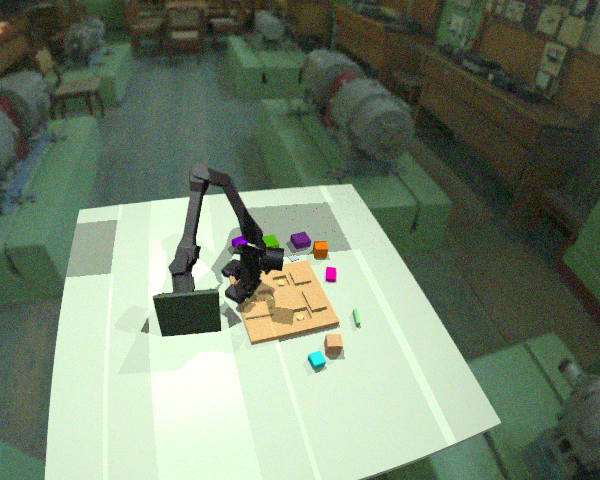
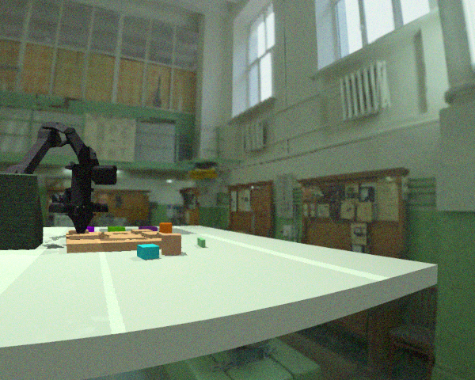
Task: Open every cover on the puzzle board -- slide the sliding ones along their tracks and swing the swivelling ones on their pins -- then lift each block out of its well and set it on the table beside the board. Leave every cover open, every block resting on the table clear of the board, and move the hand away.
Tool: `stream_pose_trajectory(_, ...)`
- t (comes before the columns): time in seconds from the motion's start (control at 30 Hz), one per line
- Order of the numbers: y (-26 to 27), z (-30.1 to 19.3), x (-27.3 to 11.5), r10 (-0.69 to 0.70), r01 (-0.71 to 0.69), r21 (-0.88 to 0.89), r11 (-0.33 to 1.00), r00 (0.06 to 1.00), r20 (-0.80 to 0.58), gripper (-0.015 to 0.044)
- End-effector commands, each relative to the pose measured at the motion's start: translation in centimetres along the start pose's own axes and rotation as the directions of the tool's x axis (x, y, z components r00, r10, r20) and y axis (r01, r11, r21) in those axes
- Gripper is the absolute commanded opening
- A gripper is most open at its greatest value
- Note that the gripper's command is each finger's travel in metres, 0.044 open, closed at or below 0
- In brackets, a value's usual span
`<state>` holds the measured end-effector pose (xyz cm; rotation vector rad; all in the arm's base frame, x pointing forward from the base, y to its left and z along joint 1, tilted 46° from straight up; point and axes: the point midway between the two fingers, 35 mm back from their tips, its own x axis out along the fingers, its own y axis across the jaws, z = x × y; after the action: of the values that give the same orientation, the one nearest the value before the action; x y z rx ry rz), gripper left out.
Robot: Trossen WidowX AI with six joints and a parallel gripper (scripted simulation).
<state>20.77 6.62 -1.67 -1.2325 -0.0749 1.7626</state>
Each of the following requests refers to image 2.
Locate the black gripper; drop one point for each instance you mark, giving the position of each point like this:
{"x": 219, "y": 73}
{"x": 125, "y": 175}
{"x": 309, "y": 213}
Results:
{"x": 80, "y": 216}

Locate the teal cube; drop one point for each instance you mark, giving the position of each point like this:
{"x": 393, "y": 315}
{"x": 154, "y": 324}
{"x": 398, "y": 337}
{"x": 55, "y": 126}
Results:
{"x": 148, "y": 251}

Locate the orange block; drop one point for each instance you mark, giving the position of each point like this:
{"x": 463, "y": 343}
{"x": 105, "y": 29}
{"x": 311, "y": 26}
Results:
{"x": 166, "y": 227}

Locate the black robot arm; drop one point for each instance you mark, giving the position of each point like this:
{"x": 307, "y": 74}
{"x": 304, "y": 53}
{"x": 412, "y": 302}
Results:
{"x": 86, "y": 171}

